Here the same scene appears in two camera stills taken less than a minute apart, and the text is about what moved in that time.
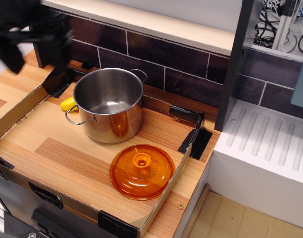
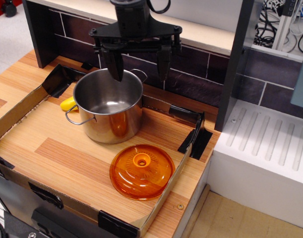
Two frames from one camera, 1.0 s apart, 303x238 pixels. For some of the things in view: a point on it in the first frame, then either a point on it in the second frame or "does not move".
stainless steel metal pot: x=109 y=107 does not move
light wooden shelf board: x=203 y=35 does not move
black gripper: x=14 y=22 → x=135 y=29
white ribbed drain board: x=261 y=159 does not move
